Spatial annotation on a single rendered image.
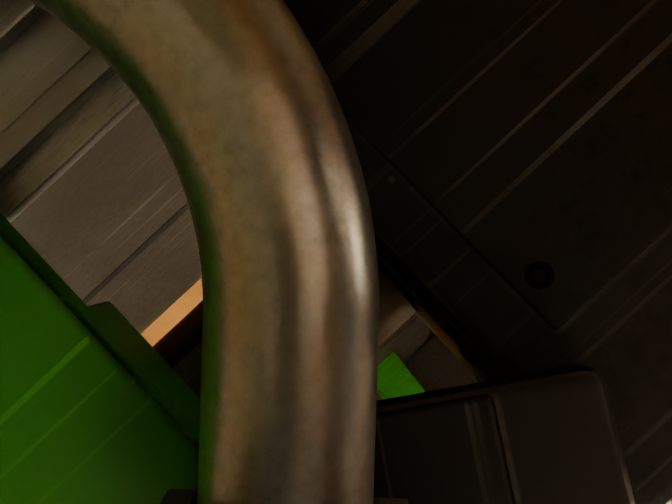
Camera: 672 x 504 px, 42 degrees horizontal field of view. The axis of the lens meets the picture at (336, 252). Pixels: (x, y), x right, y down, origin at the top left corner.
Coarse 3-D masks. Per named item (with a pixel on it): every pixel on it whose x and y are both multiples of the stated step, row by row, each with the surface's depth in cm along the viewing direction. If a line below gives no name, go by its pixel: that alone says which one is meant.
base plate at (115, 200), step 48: (96, 144) 57; (144, 144) 61; (48, 192) 57; (96, 192) 61; (144, 192) 66; (48, 240) 62; (96, 240) 66; (144, 240) 72; (192, 240) 79; (96, 288) 73; (144, 288) 80
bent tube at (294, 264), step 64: (64, 0) 14; (128, 0) 14; (192, 0) 14; (256, 0) 14; (128, 64) 14; (192, 64) 14; (256, 64) 14; (320, 64) 15; (192, 128) 14; (256, 128) 14; (320, 128) 14; (192, 192) 14; (256, 192) 14; (320, 192) 14; (256, 256) 14; (320, 256) 14; (256, 320) 14; (320, 320) 14; (256, 384) 14; (320, 384) 14; (256, 448) 14; (320, 448) 14
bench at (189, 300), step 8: (200, 280) 94; (192, 288) 94; (200, 288) 96; (184, 296) 95; (192, 296) 96; (200, 296) 98; (176, 304) 95; (184, 304) 96; (192, 304) 98; (168, 312) 95; (176, 312) 97; (184, 312) 98; (160, 320) 95; (168, 320) 97; (176, 320) 98; (152, 328) 95; (160, 328) 97; (168, 328) 99; (144, 336) 95; (152, 336) 97; (160, 336) 99; (152, 344) 99
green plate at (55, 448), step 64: (0, 256) 17; (0, 320) 17; (64, 320) 17; (0, 384) 17; (64, 384) 17; (128, 384) 17; (0, 448) 17; (64, 448) 17; (128, 448) 17; (192, 448) 17
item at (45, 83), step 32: (0, 0) 19; (0, 32) 19; (32, 32) 19; (64, 32) 19; (0, 64) 19; (32, 64) 19; (64, 64) 19; (96, 64) 19; (0, 96) 19; (32, 96) 19; (64, 96) 19; (96, 96) 19; (128, 96) 19; (0, 128) 19; (32, 128) 19; (64, 128) 19; (96, 128) 19; (0, 160) 19; (32, 160) 19; (64, 160) 19; (0, 192) 19; (32, 192) 19
